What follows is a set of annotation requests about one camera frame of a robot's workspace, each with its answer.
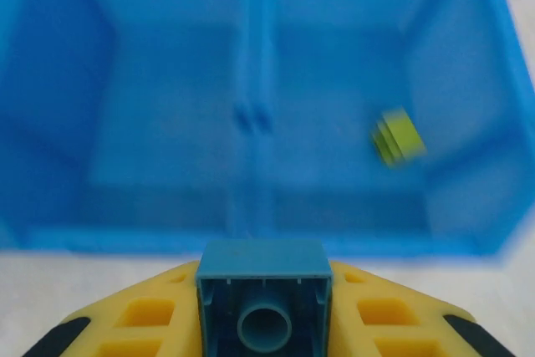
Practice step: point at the blue lego brick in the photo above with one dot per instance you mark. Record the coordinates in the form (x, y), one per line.
(263, 261)

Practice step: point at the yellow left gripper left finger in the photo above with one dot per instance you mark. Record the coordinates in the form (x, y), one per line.
(104, 323)

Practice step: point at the green lego brick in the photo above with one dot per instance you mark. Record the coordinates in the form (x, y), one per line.
(401, 135)

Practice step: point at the blue plastic bin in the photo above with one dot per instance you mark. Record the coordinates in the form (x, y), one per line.
(334, 81)
(125, 123)

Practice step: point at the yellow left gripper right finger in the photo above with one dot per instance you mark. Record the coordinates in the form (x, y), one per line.
(426, 323)

